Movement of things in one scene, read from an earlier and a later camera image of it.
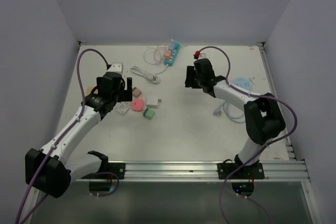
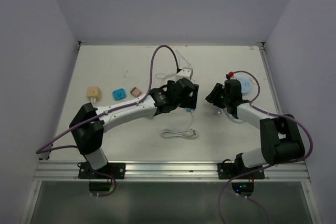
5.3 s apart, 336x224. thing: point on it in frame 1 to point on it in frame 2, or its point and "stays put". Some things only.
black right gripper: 189,82 to 212,97
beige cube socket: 89,88 stays put
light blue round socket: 243,82 stays put
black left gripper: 126,95 to 191,101
